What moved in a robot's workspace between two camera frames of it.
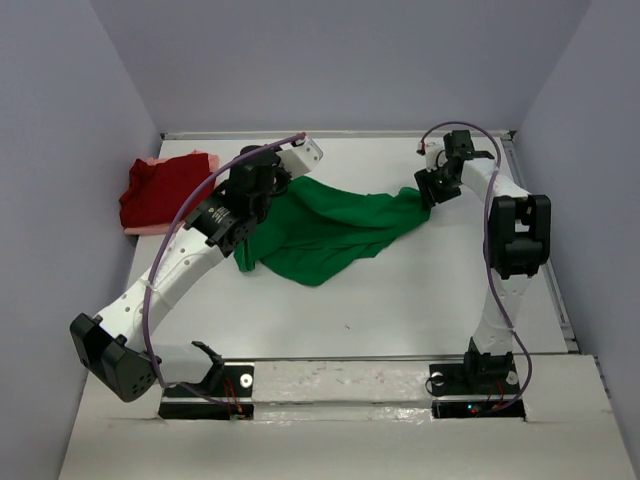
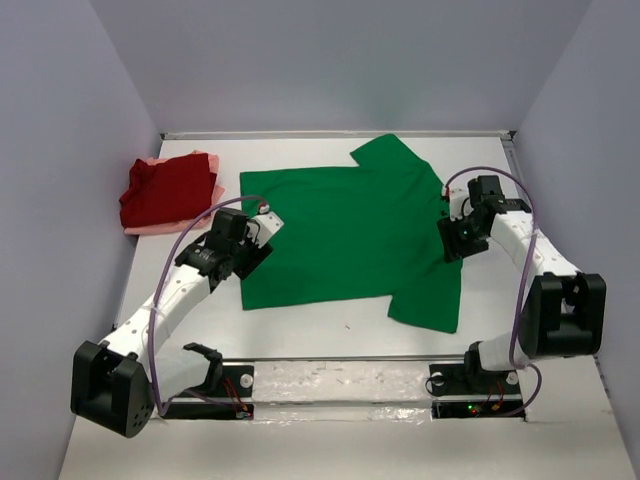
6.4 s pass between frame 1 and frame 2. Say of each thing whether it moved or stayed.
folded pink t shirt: stayed
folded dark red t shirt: stayed
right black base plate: stayed
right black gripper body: moved
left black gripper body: moved
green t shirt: moved
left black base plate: stayed
